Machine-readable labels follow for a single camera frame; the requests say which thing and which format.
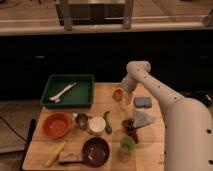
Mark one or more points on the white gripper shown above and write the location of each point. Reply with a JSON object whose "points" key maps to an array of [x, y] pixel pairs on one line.
{"points": [[128, 84]]}

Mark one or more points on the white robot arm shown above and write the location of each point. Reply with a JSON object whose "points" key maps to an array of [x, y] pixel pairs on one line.
{"points": [[188, 122]]}

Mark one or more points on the dark purple bowl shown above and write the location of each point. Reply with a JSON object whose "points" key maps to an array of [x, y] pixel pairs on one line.
{"points": [[95, 152]]}

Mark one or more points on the red orange bowl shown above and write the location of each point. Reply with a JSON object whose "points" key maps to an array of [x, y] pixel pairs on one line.
{"points": [[56, 125]]}

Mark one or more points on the blue sponge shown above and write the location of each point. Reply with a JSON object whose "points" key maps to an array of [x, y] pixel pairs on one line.
{"points": [[142, 102]]}

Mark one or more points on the grey blue folded cloth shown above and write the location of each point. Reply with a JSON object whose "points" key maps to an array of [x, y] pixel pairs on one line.
{"points": [[141, 119]]}

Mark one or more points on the bunch of dark grapes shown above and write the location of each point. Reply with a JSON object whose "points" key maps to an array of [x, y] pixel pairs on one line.
{"points": [[130, 130]]}

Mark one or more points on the white round container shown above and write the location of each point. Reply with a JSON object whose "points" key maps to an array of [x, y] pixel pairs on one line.
{"points": [[97, 125]]}

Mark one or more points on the green translucent cup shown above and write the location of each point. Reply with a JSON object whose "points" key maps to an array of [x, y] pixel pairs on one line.
{"points": [[127, 145]]}

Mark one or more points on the small metal measuring cup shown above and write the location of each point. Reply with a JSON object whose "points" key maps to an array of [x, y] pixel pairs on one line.
{"points": [[81, 120]]}

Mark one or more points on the green plastic tray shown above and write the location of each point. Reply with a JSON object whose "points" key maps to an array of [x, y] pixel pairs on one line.
{"points": [[80, 96]]}

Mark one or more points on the white brush in tray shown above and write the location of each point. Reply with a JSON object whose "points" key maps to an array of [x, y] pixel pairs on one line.
{"points": [[56, 98]]}

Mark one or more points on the wooden block brush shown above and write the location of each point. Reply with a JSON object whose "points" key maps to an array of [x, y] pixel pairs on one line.
{"points": [[68, 157]]}

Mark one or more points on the wooden chair legs background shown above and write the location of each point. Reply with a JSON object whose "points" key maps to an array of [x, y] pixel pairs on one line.
{"points": [[94, 12]]}

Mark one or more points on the yellow banana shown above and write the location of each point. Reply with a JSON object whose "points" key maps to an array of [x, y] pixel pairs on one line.
{"points": [[54, 155]]}

